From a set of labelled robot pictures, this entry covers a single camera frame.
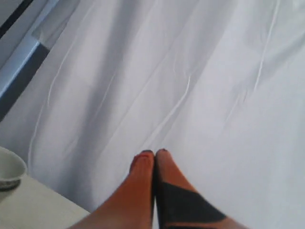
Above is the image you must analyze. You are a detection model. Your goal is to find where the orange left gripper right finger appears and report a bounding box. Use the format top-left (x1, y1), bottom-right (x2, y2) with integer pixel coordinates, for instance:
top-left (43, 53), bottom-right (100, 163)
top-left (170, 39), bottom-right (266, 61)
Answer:
top-left (155, 149), bottom-right (244, 229)

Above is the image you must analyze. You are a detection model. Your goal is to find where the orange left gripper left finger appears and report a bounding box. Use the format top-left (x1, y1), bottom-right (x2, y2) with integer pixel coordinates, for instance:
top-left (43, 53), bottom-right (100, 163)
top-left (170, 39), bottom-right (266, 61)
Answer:
top-left (70, 150), bottom-right (154, 229)

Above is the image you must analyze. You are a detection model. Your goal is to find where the white patterned ceramic bowl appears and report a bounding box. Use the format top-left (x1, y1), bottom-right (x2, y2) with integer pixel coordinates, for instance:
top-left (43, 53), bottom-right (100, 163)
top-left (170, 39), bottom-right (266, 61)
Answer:
top-left (0, 147), bottom-right (27, 191)

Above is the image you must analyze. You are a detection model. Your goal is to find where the dark metal frame bar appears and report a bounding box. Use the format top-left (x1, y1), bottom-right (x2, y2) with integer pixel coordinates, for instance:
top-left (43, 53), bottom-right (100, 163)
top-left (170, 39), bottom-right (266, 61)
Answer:
top-left (0, 0), bottom-right (48, 120)

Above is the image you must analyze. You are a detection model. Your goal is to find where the white wrinkled backdrop cloth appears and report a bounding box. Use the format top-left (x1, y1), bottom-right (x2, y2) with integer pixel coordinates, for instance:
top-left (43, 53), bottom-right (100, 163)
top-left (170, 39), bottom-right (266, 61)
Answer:
top-left (0, 0), bottom-right (305, 229)

